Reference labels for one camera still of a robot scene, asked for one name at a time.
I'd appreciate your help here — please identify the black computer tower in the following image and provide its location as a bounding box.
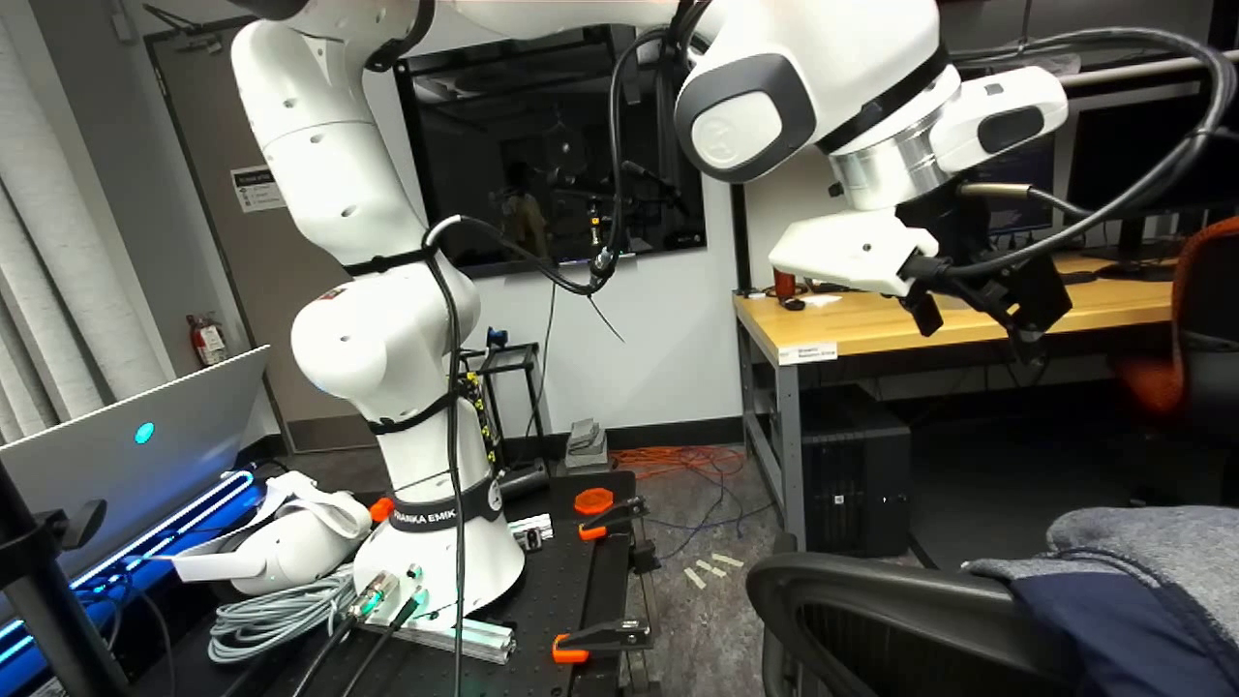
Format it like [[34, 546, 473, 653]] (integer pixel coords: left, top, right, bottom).
[[800, 421, 915, 563]]

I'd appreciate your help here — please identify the orange black office chair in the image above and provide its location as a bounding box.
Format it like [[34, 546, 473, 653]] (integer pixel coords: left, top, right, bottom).
[[1114, 208, 1239, 418]]

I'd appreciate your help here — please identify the white green plastic device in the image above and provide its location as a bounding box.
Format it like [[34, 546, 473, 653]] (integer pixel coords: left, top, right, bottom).
[[384, 617, 518, 669]]

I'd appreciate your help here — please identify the black wall monitor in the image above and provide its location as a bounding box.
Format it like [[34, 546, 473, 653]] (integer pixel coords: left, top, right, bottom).
[[390, 20, 713, 282]]

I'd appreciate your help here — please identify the black camera tripod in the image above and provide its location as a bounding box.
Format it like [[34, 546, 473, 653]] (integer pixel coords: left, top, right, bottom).
[[0, 462, 133, 697]]

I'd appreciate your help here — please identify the small grey box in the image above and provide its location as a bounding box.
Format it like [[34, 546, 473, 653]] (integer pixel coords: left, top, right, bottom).
[[557, 414, 615, 476]]

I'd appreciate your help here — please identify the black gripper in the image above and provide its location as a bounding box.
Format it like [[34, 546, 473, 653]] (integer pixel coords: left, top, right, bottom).
[[944, 249, 1078, 345]]

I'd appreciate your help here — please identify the blue and grey coat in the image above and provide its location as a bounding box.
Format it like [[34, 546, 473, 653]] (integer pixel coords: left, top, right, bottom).
[[959, 500, 1239, 697]]

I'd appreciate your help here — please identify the white VR controller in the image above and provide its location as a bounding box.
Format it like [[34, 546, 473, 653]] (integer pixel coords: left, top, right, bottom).
[[172, 470, 380, 600]]

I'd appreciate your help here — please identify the black desk monitor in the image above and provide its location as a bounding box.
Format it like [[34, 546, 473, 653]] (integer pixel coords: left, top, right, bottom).
[[1069, 88, 1239, 263]]

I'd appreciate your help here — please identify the silver laptop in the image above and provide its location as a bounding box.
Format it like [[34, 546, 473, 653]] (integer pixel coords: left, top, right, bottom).
[[0, 340, 274, 586]]

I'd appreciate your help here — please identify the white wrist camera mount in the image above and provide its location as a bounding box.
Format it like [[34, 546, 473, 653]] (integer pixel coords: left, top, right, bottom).
[[772, 208, 944, 301]]

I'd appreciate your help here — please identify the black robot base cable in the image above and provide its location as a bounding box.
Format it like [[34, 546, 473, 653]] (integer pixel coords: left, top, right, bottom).
[[429, 244, 478, 697]]

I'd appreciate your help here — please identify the white paper door sign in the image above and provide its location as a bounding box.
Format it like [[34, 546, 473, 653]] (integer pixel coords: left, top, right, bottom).
[[227, 163, 292, 217]]

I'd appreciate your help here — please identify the black metal cart frame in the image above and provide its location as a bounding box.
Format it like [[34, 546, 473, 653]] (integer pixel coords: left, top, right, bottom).
[[478, 336, 549, 449]]

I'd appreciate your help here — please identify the small brown desk object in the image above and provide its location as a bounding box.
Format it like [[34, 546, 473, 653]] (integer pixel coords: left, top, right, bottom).
[[772, 266, 808, 315]]

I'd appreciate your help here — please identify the orange floor cable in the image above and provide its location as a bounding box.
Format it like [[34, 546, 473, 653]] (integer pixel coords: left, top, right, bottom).
[[615, 440, 727, 483]]

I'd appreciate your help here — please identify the red fire extinguisher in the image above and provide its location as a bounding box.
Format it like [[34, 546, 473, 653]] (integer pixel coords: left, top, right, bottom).
[[185, 310, 233, 373]]

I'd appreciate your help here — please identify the orange black clamp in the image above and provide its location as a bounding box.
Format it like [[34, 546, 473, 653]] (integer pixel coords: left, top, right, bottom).
[[564, 480, 649, 546], [547, 617, 655, 669]]

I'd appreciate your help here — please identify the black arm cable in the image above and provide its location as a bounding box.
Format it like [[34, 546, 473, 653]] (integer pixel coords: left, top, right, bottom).
[[421, 0, 1239, 305]]

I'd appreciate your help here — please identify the white desk label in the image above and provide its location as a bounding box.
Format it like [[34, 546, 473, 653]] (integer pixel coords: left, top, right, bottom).
[[776, 340, 846, 367]]

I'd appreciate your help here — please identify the grey door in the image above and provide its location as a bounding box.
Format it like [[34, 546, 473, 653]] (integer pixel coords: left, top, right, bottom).
[[142, 4, 380, 429]]

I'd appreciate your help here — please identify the black robot table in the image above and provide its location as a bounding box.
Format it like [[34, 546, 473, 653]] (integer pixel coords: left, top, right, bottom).
[[127, 465, 648, 697]]

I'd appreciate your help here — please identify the coiled grey cable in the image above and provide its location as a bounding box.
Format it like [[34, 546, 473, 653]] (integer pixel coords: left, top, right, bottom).
[[204, 575, 363, 669]]

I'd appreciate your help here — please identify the grey wall shelf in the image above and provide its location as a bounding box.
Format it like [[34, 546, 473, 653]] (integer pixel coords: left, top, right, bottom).
[[1057, 45, 1239, 94]]

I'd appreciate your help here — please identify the wooden top desk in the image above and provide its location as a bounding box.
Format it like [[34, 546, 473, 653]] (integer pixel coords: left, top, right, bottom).
[[733, 254, 1182, 559]]

